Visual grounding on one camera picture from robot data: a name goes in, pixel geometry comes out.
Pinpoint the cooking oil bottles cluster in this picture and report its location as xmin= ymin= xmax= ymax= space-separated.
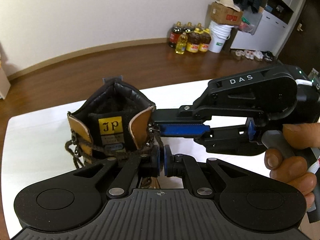
xmin=168 ymin=21 xmax=212 ymax=55

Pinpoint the brown cardboard box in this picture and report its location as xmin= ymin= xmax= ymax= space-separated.
xmin=210 ymin=0 xmax=243 ymax=25

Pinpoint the dark brown shoelace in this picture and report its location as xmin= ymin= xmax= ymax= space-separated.
xmin=65 ymin=129 xmax=164 ymax=168

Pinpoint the white shoe cabinet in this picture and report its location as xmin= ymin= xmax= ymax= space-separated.
xmin=231 ymin=0 xmax=300 ymax=53

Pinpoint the white plastic bucket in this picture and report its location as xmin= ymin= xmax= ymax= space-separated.
xmin=208 ymin=21 xmax=233 ymax=53

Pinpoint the tan leather boot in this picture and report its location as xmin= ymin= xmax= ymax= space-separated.
xmin=65 ymin=75 xmax=166 ymax=189

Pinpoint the person's right hand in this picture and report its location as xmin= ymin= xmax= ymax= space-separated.
xmin=264 ymin=122 xmax=319 ymax=208

